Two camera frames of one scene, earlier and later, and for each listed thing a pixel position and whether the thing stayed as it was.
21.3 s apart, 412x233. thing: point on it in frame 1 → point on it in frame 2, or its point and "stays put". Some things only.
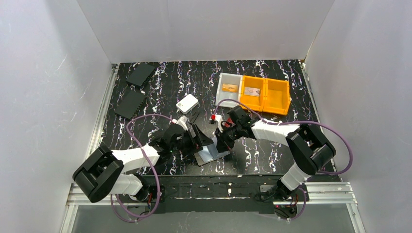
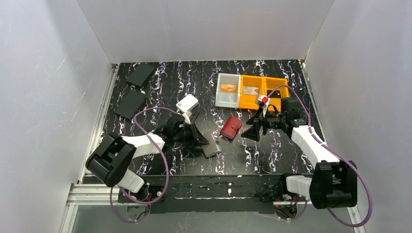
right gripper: [222, 140] → [263, 122]
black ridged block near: [130, 104] stays put
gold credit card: [230, 88] stays put
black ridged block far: [140, 74] stays put
